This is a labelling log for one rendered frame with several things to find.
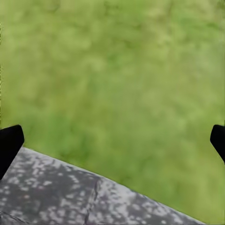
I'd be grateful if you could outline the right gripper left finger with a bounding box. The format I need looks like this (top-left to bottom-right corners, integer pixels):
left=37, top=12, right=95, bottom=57
left=0, top=124, right=24, bottom=180

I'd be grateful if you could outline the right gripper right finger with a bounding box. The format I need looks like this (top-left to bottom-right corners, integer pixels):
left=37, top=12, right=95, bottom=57
left=210, top=124, right=225, bottom=161

